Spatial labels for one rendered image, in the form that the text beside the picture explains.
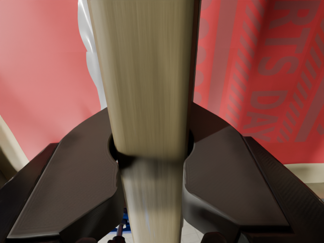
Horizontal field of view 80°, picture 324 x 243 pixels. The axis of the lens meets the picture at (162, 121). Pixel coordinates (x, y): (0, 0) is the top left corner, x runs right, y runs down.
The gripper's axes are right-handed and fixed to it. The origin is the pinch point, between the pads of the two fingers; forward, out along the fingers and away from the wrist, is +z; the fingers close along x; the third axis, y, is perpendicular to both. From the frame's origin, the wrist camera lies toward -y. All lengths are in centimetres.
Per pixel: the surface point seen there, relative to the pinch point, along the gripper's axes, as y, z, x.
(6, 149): 14.2, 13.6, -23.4
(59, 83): 3.6, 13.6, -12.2
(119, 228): 27.2, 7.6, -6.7
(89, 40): -1.4, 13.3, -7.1
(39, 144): 13.4, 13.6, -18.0
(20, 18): -3.7, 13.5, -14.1
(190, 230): 222, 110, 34
